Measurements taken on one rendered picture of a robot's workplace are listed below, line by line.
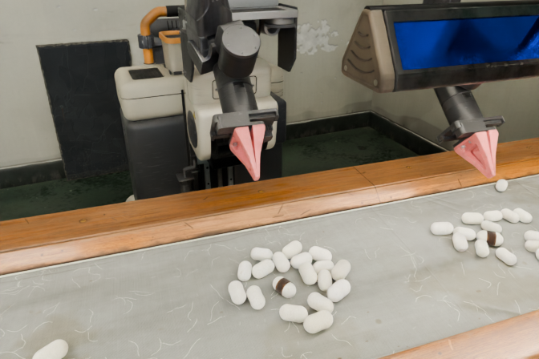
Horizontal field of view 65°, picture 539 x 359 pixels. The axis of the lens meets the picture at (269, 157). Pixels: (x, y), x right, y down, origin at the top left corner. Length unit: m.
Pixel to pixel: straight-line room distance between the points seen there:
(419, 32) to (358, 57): 0.06
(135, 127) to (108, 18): 1.17
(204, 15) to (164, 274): 0.39
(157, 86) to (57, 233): 0.71
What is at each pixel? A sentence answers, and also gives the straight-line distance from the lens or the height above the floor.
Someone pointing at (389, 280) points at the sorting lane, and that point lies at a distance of 0.64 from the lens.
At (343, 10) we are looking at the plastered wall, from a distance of 2.90.
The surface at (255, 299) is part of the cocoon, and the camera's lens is 0.57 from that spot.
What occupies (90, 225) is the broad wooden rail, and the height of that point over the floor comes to 0.76.
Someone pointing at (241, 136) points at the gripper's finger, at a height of 0.91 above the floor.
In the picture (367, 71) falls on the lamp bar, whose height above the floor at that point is 1.06.
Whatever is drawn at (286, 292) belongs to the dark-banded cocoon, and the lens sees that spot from 0.58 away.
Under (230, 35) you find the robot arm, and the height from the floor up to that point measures 1.05.
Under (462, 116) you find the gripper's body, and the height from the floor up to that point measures 0.90.
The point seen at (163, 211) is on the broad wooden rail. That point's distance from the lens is 0.73.
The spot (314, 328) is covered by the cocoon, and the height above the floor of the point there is 0.75.
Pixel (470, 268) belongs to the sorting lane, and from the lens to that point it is 0.70.
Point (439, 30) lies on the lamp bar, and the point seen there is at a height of 1.09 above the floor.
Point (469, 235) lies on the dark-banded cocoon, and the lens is 0.75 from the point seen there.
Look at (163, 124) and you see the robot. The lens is 1.38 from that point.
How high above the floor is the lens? 1.15
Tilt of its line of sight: 26 degrees down
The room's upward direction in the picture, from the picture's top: straight up
